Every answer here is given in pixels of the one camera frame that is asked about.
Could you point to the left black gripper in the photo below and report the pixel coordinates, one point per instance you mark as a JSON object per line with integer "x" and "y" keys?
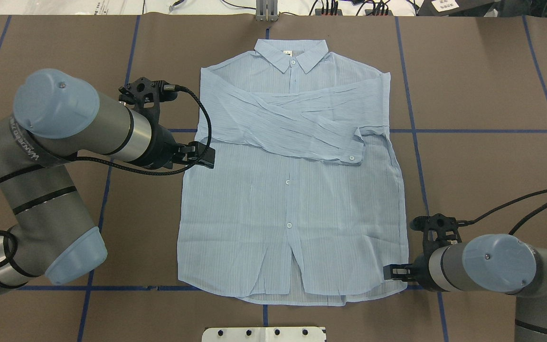
{"x": 161, "y": 147}

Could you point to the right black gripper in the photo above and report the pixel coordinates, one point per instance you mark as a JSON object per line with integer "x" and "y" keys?
{"x": 420, "y": 274}

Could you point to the light blue button shirt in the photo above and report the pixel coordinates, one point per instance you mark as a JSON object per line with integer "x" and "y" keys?
{"x": 306, "y": 202}

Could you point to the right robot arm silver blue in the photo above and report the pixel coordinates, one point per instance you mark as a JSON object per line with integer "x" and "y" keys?
{"x": 498, "y": 263}

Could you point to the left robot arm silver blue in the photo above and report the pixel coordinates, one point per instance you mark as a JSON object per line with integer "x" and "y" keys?
{"x": 58, "y": 119}

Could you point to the upper orange black usb hub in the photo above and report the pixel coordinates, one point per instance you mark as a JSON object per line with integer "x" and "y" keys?
{"x": 328, "y": 8}

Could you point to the orange black usb hub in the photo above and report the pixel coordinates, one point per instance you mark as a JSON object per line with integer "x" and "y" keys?
{"x": 328, "y": 8}
{"x": 375, "y": 8}

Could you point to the lower orange black usb hub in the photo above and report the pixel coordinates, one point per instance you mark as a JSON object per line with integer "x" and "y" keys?
{"x": 375, "y": 8}

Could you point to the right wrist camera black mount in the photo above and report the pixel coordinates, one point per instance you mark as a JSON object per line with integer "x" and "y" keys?
{"x": 438, "y": 231}

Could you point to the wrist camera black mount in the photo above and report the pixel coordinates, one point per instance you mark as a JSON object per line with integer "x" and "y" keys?
{"x": 146, "y": 94}
{"x": 438, "y": 231}

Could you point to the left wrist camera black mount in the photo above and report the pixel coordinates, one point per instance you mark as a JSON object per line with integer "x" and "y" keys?
{"x": 146, "y": 94}

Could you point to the aluminium frame post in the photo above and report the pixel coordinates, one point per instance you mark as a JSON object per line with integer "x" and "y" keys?
{"x": 266, "y": 11}

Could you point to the white pedestal column with base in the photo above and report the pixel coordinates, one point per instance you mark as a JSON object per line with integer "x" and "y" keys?
{"x": 265, "y": 334}

